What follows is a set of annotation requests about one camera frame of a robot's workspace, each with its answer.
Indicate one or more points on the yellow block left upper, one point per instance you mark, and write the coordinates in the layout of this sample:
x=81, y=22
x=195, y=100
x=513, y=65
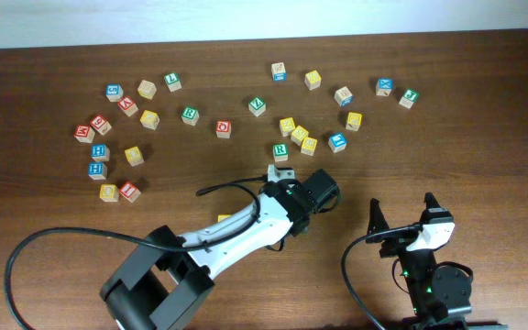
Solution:
x=150, y=120

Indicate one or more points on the blue 5 block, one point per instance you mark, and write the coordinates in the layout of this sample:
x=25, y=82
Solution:
x=114, y=92

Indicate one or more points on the yellow C block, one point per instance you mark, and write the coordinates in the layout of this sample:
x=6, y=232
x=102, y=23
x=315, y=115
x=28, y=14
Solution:
x=222, y=217

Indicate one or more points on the yellow block with crayon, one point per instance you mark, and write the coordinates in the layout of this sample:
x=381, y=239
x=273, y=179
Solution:
x=353, y=121

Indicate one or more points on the red A block left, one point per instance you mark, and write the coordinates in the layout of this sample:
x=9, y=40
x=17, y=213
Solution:
x=128, y=106

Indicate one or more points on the blue H block lower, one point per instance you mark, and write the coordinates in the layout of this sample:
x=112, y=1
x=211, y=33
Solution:
x=97, y=171

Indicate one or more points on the red 9 block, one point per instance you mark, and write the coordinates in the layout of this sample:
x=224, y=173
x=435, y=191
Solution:
x=100, y=124

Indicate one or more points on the plain wooden yellow block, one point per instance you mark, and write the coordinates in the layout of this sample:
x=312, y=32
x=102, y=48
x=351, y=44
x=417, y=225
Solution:
x=147, y=89

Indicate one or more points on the blue X block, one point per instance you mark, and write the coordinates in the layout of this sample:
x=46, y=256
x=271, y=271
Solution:
x=384, y=86

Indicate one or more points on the blue H block upper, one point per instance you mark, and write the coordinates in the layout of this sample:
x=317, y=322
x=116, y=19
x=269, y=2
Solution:
x=100, y=153

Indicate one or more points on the blue D wooden block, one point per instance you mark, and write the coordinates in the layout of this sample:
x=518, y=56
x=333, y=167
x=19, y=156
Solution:
x=343, y=96

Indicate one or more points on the red O block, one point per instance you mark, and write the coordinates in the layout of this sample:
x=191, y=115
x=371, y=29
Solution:
x=223, y=129

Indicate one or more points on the green L block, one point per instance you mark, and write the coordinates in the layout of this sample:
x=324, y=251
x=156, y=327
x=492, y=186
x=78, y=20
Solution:
x=173, y=81

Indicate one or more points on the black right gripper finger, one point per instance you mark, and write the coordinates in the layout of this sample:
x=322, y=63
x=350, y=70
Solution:
x=431, y=204
x=377, y=221

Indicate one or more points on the yellow top far block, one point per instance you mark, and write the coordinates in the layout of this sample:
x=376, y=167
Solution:
x=312, y=79

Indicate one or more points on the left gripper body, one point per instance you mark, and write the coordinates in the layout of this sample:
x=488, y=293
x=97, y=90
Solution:
x=280, y=184

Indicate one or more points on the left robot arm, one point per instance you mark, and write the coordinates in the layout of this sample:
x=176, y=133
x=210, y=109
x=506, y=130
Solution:
x=155, y=289

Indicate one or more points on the yellow block left lower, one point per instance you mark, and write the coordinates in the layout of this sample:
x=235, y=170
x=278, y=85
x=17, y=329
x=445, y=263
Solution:
x=109, y=193

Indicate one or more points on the red M block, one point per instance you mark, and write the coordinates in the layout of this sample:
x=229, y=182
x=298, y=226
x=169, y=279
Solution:
x=84, y=134

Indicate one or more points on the green J block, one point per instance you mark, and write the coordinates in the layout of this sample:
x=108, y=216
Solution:
x=409, y=98

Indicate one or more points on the green B block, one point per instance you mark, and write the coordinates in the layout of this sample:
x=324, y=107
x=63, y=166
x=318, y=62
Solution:
x=190, y=116

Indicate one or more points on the yellow block left middle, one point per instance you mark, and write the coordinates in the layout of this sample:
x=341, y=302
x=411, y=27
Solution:
x=134, y=156

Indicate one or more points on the yellow block front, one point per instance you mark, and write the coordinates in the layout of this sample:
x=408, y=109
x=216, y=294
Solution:
x=308, y=146

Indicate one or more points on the yellow block back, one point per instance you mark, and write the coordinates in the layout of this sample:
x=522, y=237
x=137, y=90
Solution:
x=287, y=125

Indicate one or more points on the blue side far block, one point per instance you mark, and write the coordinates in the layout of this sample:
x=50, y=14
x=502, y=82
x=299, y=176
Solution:
x=278, y=72

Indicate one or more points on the blue h block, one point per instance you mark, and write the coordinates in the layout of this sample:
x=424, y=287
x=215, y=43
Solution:
x=97, y=171
x=100, y=153

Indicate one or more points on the red I block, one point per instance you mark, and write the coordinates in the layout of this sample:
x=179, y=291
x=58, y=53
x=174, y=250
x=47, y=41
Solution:
x=130, y=191

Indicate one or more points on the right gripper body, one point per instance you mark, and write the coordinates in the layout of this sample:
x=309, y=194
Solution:
x=401, y=245

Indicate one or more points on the green R block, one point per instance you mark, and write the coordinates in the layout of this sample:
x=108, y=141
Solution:
x=280, y=152

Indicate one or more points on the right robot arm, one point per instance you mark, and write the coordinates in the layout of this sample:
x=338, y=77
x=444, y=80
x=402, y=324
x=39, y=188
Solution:
x=439, y=291

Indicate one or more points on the green Z block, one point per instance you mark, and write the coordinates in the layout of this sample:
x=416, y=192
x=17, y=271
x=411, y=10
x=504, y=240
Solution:
x=257, y=106

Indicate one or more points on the blue I leaf block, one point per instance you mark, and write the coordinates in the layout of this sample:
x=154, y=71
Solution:
x=337, y=142

